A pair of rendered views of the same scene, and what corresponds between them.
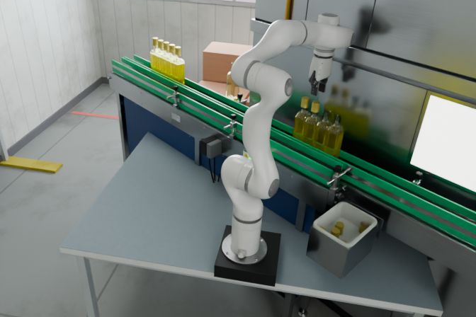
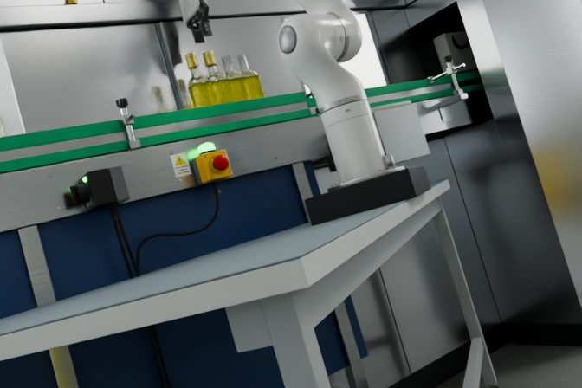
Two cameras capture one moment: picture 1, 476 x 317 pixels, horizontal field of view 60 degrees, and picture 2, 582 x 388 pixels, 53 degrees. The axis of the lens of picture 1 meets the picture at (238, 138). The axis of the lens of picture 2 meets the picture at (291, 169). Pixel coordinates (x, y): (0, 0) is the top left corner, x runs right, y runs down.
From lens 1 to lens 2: 2.18 m
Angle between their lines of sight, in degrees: 82
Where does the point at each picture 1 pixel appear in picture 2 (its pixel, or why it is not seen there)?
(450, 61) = not seen: outside the picture
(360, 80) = (216, 32)
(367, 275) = not seen: hidden behind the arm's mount
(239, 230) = (369, 116)
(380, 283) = not seen: hidden behind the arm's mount
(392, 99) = (257, 38)
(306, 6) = not seen: outside the picture
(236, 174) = (326, 19)
